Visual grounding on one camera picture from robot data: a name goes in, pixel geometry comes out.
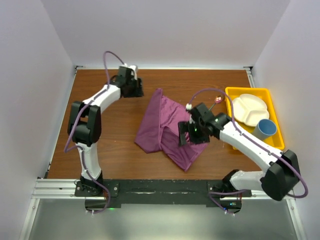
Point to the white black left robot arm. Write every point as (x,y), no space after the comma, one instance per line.
(85,124)

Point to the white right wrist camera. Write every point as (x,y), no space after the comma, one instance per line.
(188,108)

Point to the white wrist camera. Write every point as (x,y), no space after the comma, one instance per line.
(133,70)
(188,108)

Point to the blue plastic cup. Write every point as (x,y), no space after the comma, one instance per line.
(264,129)

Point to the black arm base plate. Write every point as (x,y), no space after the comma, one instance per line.
(159,192)

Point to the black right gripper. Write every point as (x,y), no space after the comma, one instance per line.
(185,126)

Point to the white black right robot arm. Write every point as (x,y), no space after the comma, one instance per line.
(278,172)

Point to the yellow plastic tray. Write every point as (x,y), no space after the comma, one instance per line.
(276,140)

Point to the purple cloth napkin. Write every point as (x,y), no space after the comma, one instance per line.
(159,131)

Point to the white divided plate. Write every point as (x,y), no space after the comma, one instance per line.
(249,109)

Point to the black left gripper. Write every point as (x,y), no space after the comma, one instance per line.
(138,92)

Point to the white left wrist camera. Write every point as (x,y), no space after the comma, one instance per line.
(133,70)

